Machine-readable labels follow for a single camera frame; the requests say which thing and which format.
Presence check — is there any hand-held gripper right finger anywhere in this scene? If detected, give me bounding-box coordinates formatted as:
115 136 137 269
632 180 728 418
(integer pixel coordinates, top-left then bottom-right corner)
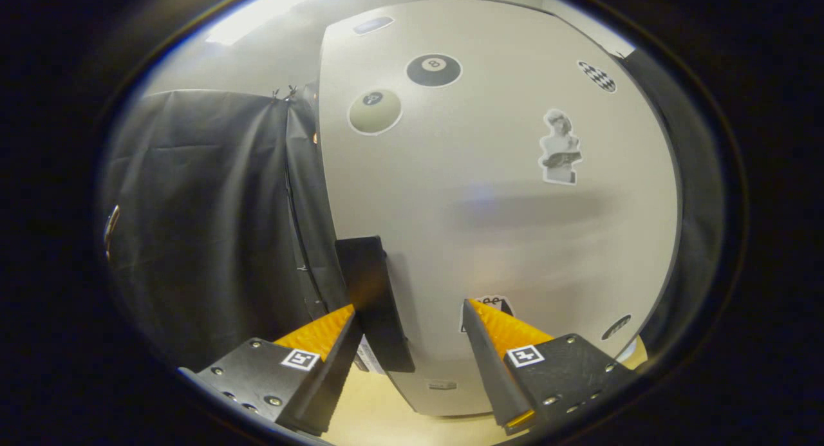
462 298 639 436

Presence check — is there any black door handle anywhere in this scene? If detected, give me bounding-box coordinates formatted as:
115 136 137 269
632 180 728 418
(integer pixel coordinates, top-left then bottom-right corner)
334 236 417 374

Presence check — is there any blue and white box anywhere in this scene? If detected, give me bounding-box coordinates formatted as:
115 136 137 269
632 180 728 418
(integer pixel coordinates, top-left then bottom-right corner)
353 333 388 375

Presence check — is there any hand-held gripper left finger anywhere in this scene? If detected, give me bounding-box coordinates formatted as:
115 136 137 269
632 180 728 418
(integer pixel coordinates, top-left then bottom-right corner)
178 303 364 437

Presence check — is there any black backdrop cloth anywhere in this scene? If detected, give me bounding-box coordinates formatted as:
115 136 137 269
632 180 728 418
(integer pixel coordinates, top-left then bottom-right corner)
98 47 729 373

